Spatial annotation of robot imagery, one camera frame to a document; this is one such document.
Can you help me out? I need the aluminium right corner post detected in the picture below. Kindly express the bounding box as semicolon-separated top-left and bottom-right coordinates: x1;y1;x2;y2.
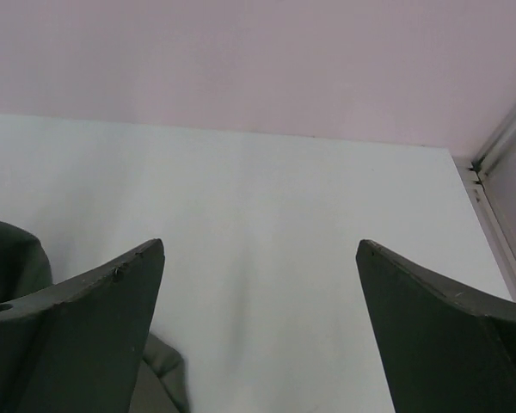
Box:
471;103;516;176

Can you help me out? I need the dark grey t shirt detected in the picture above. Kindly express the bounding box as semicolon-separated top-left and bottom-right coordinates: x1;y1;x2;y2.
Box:
0;221;190;412

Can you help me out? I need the aluminium right side rail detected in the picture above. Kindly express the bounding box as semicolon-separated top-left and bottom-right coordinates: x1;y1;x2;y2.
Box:
453;157;516;301

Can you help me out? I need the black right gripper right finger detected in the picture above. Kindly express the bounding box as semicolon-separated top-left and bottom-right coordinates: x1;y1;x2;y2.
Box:
356;240;516;412

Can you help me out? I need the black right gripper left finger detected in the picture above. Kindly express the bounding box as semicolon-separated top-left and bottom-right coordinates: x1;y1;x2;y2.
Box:
0;239;164;412

